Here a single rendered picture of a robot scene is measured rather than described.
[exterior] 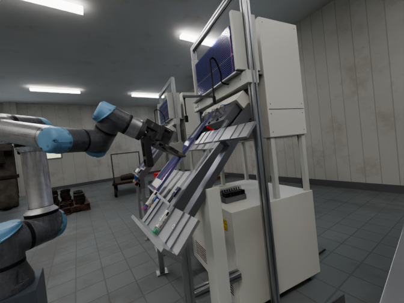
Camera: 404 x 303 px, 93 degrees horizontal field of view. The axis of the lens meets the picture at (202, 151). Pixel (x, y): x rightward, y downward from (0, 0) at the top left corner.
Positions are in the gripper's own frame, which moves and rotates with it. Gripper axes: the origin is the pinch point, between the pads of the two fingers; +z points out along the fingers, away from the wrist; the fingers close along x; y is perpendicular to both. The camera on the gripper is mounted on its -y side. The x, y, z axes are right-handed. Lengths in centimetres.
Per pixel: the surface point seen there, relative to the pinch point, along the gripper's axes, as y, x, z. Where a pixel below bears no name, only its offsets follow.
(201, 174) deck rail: -2.2, 8.3, 17.3
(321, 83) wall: 258, 101, 257
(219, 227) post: -21.1, -14.5, 18.5
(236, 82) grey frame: 57, 10, 20
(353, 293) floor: -35, -22, 130
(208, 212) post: -17.1, -14.1, 12.0
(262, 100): 55, 5, 40
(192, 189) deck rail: -10.3, 9.0, 15.7
